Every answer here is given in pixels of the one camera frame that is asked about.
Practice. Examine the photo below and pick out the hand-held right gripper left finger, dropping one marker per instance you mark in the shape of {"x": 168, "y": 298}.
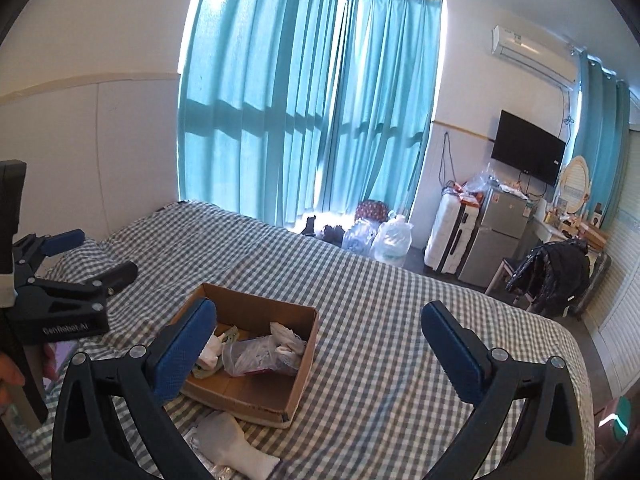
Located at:
{"x": 182, "y": 355}

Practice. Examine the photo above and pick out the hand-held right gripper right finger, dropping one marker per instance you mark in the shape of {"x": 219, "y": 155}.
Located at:
{"x": 452, "y": 355}

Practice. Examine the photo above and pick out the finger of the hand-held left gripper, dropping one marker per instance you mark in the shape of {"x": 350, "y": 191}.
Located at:
{"x": 65, "y": 241}
{"x": 107, "y": 277}

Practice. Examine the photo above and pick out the pale green clothes hanger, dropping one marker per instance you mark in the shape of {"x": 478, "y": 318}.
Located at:
{"x": 231, "y": 335}

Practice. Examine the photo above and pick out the clear plastic bottle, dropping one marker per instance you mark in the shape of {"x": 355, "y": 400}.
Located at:
{"x": 250, "y": 355}

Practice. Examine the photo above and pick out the brown cardboard box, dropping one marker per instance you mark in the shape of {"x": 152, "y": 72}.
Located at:
{"x": 250, "y": 400}

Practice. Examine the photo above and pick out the white lacy cloth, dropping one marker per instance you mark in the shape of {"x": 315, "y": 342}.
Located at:
{"x": 287, "y": 337}

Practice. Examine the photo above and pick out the person's left hand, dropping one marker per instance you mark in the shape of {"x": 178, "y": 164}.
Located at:
{"x": 10, "y": 377}

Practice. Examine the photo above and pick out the purple smartphone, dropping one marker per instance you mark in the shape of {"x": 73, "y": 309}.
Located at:
{"x": 65, "y": 360}

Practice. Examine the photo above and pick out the white bed headboard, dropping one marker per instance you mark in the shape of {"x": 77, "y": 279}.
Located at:
{"x": 90, "y": 160}

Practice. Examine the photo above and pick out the clear plastic wrapper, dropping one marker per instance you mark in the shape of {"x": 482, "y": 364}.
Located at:
{"x": 192, "y": 442}

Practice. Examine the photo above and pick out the white sock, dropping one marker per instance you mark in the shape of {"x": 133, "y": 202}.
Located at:
{"x": 225, "y": 440}

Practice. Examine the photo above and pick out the white chair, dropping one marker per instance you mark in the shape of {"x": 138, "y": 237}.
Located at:
{"x": 502, "y": 272}

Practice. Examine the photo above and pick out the white suitcase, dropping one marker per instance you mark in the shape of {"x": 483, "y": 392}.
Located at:
{"x": 450, "y": 235}

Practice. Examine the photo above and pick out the silver fridge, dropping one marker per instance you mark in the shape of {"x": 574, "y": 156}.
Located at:
{"x": 495, "y": 240}

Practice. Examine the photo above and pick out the large clear water jug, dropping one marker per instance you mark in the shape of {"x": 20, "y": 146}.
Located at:
{"x": 395, "y": 240}
{"x": 359, "y": 239}

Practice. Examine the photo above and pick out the black jacket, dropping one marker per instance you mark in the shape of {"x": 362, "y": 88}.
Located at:
{"x": 555, "y": 275}

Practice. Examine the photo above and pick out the white dressing table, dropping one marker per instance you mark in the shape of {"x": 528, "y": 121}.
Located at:
{"x": 547, "y": 230}

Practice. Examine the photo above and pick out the red dotted bag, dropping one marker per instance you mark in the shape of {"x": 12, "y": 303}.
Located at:
{"x": 371, "y": 211}

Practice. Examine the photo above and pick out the dark shoe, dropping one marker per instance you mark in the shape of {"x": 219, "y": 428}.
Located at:
{"x": 309, "y": 226}
{"x": 333, "y": 234}

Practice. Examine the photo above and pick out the clear plastic bags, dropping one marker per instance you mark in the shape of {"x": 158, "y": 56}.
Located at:
{"x": 480, "y": 180}

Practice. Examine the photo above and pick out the teal object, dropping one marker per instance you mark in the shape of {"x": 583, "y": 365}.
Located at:
{"x": 624, "y": 417}

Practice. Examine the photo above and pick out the white wardrobe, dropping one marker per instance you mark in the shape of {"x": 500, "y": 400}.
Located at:
{"x": 620, "y": 270}

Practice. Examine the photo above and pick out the oval vanity mirror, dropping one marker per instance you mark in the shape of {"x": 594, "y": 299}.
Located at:
{"x": 575, "y": 185}

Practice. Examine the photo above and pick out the wide teal window curtain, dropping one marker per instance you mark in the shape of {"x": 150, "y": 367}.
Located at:
{"x": 250, "y": 100}

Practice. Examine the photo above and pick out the narrow teal window curtain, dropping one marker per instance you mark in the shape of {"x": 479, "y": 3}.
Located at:
{"x": 380, "y": 110}

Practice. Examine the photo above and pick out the teal curtain beside wardrobe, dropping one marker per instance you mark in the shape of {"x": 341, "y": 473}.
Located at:
{"x": 602, "y": 130}

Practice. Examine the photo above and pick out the white air conditioner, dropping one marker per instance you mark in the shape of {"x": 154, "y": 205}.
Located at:
{"x": 530, "y": 52}

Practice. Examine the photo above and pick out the black wall television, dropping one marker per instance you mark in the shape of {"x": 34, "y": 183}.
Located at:
{"x": 527, "y": 147}

